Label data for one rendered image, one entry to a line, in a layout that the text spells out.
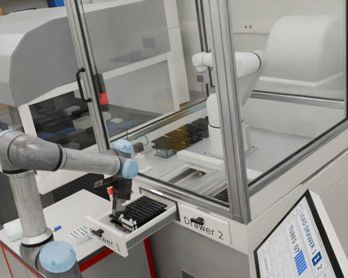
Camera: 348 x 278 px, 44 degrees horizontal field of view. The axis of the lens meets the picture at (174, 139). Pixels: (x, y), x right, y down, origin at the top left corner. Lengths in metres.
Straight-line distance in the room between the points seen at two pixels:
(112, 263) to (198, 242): 0.46
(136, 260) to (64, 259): 0.84
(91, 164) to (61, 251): 0.32
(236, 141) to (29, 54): 1.38
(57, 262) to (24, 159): 0.38
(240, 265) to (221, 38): 0.97
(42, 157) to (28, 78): 1.17
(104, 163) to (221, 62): 0.56
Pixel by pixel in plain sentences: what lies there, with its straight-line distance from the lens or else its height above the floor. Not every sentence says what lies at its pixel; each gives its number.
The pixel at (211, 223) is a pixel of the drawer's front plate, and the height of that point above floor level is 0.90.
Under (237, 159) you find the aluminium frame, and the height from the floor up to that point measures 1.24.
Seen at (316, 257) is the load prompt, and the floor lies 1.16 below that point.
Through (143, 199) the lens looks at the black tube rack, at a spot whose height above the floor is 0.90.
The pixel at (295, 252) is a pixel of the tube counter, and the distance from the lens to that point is 1.38.
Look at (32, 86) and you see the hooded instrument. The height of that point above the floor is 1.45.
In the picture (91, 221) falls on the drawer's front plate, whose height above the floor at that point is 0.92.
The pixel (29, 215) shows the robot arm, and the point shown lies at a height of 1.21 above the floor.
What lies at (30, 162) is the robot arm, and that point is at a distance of 1.45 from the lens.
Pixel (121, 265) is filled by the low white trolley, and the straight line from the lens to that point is 2.31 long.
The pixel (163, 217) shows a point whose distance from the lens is 2.05.
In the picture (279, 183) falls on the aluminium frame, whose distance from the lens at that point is 1.93.
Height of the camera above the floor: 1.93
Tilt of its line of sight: 21 degrees down
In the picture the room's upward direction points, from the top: 9 degrees counter-clockwise
